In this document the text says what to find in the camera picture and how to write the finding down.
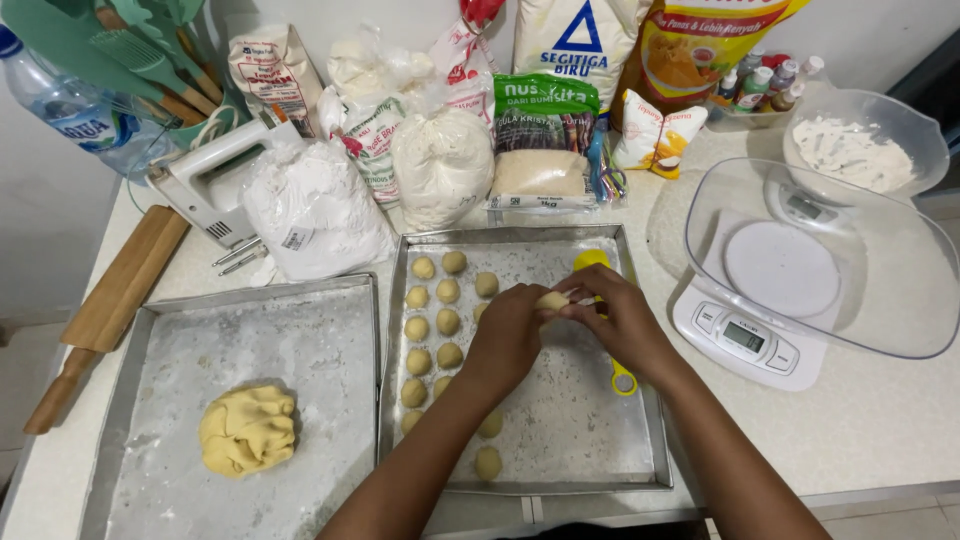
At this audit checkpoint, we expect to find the person's left hand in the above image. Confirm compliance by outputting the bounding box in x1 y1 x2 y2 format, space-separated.
459 282 561 392

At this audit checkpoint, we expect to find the person's right hand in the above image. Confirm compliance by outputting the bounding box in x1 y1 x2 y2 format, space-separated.
553 264 673 377

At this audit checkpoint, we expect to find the yellow measuring spoon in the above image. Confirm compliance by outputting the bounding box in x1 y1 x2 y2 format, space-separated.
573 249 640 398

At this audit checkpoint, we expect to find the group of yellow dough portions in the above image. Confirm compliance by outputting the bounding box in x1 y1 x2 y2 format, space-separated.
399 250 506 483

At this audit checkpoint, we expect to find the pack of colourful plastic utensils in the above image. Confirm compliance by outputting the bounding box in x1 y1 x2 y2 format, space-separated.
586 114 631 207

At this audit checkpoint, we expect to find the floured metal baking tray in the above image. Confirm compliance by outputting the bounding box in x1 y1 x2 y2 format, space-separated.
377 224 674 497
78 273 382 540

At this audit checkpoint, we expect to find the green label sugar bag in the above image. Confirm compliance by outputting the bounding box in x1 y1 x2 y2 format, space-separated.
484 72 603 212

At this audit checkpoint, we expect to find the round clear bag white flour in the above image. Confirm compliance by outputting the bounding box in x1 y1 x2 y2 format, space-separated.
390 93 497 232

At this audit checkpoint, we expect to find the white digital kitchen scale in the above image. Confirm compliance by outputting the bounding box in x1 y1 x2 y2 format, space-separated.
672 210 846 393

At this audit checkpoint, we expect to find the small white orange packet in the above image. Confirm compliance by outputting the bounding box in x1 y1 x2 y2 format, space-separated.
612 88 710 181

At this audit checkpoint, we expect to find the flour packet with rose print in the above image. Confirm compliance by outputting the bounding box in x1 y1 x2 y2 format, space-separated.
318 86 410 207

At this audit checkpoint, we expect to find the grey digital kitchen scale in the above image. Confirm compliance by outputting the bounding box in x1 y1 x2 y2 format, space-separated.
763 166 850 235

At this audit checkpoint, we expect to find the large clear bag white flour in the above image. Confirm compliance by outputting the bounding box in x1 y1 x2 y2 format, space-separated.
240 138 399 283

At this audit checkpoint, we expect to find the red and white packet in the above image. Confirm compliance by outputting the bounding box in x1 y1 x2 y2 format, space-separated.
427 0 508 132

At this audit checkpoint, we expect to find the white flour sack blue triangle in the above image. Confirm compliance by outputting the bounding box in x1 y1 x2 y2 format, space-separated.
513 0 655 114

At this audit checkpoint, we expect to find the box of food colouring bottles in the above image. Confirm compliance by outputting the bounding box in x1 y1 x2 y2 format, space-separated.
705 46 834 135

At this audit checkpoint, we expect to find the knotted clear bag white powder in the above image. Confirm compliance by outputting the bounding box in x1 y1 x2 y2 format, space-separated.
327 22 438 106

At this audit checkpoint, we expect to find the metal mixer beater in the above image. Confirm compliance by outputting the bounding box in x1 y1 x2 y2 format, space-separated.
211 235 263 269
218 249 267 278

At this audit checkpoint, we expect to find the white flour heap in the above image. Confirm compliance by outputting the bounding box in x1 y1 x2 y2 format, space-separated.
792 116 917 194

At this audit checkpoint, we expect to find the large empty clear bowl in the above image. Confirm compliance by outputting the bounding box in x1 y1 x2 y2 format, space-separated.
684 156 960 360

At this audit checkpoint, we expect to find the large yellow dough lump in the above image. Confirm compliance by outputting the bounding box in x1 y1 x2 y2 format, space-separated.
198 384 298 480

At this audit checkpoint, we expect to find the white hand mixer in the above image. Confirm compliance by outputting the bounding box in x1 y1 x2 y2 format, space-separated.
145 112 303 251

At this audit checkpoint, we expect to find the beige paper flour bag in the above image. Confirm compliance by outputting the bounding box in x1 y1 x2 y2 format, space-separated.
227 22 326 140

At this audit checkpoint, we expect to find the clear bowl with flour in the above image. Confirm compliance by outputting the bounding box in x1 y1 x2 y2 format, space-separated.
782 88 952 201

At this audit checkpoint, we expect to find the black appliance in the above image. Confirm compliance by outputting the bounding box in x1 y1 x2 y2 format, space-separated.
887 28 960 160

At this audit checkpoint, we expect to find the wooden rolling pin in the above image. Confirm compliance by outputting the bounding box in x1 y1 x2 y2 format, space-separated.
23 204 191 437

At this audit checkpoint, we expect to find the holder of green kitchen utensils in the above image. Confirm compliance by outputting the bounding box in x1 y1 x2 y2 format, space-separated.
0 0 252 151

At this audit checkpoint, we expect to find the clear plastic water bottle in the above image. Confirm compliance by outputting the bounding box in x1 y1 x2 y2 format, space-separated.
0 24 178 177

